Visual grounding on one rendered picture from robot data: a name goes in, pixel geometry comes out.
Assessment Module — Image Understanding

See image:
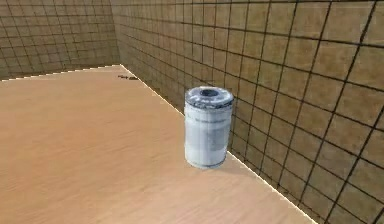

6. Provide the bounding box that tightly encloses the grey trash can black top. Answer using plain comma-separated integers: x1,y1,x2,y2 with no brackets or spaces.
183,85,235,170

